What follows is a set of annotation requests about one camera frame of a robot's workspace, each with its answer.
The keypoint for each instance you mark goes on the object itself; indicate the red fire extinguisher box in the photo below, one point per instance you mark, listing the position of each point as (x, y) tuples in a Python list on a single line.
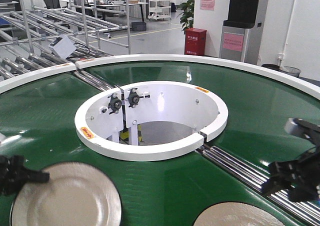
[(195, 41)]

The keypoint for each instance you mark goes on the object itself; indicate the white wheeled cart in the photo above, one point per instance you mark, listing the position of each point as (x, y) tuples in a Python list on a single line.
[(159, 10)]

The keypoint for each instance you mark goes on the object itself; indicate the white control box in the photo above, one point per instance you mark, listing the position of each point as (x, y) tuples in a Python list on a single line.
[(62, 46)]

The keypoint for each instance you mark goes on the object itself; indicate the black bearing block right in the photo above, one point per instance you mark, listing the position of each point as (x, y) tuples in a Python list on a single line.
[(134, 98)]

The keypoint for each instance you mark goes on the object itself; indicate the steel conveyor rollers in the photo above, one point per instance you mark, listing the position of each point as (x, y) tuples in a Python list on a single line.
[(254, 177)]

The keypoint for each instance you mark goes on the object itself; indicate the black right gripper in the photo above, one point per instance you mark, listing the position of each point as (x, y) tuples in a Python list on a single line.
[(303, 172)]

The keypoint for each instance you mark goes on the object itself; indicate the black bearing block left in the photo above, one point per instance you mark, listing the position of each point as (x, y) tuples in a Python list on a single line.
[(114, 104)]

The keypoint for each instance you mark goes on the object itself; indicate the black bearing block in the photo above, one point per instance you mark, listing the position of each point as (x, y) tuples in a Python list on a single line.
[(134, 98), (114, 104)]

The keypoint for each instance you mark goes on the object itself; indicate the pink wall notice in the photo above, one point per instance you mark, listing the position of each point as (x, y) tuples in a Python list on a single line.
[(207, 5)]

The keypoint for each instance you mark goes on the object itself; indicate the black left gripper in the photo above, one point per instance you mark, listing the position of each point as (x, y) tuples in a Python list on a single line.
[(12, 178)]

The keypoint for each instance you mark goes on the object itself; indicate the wire mesh waste bin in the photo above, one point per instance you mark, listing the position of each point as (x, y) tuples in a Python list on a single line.
[(292, 71)]

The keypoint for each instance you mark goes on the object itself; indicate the black water dispenser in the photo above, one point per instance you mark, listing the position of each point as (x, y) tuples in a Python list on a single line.
[(236, 29)]

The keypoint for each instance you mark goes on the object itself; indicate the beige plate black rim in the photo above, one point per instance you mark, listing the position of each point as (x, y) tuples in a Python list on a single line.
[(235, 214), (77, 194)]

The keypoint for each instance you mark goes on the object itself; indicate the green potted plant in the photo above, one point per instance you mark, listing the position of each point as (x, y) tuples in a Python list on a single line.
[(187, 14)]

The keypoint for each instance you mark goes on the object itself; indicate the metal roller rack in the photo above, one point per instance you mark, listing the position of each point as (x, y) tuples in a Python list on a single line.
[(27, 27)]

